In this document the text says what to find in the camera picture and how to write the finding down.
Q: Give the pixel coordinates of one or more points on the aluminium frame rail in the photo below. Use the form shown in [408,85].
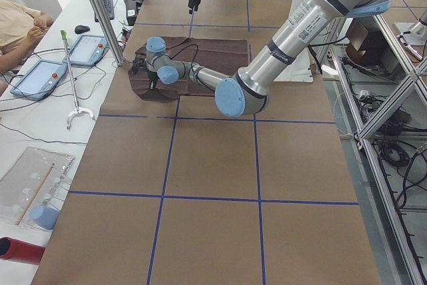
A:
[386,123]

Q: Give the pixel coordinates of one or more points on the near blue teach pendant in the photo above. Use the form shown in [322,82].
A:
[40,81]

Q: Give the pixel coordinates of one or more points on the brown t-shirt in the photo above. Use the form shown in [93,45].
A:
[224,56]

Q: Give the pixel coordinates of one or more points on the cardboard box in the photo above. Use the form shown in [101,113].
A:
[366,41]

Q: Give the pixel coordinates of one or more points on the aluminium frame post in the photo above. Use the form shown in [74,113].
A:
[107,29]

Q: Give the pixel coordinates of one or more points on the black computer mouse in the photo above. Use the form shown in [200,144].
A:
[79,29]

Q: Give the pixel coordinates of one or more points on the person in beige shirt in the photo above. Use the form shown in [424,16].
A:
[22,28]

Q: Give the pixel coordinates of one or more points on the black keyboard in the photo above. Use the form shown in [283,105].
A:
[109,8]

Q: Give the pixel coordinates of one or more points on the blue teach pendant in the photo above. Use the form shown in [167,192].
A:
[40,81]
[88,50]

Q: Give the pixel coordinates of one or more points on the red cylinder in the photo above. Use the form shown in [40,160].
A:
[19,251]

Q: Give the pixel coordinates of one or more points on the wooden stick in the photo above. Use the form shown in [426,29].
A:
[34,194]

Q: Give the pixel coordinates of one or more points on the blue plastic cup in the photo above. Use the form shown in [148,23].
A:
[44,216]

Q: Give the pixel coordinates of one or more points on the blue tape line crosswise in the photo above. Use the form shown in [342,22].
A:
[258,179]

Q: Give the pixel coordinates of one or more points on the clear plastic bag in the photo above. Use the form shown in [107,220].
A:
[18,184]

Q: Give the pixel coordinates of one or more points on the white reacher grabber stick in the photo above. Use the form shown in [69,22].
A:
[78,110]

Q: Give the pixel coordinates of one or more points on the far blue teach pendant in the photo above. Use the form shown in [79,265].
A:
[88,50]

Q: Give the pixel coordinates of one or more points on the blue tape line lengthwise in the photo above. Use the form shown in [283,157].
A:
[216,199]

